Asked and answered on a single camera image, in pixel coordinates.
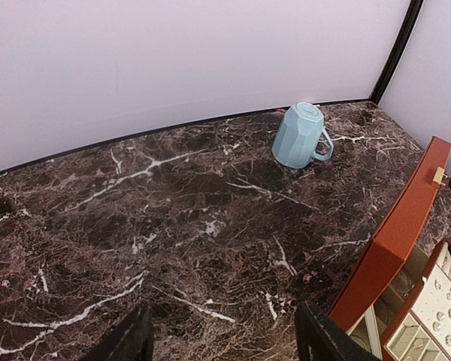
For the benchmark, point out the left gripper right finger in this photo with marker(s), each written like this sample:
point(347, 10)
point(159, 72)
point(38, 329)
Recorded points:
point(319, 338)

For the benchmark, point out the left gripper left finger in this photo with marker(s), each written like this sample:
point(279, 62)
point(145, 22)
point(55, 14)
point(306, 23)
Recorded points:
point(131, 339)

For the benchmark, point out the brown jewelry box cream lining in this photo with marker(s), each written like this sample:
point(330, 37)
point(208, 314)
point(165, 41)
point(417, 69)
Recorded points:
point(391, 263)

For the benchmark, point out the brown jewelry tray cream lining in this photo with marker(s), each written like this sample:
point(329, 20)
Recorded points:
point(422, 328)

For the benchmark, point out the light blue upside-down mug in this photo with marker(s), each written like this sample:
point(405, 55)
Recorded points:
point(298, 136)

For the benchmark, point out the black right corner post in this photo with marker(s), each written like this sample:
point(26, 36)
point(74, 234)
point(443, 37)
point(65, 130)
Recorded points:
point(397, 50)

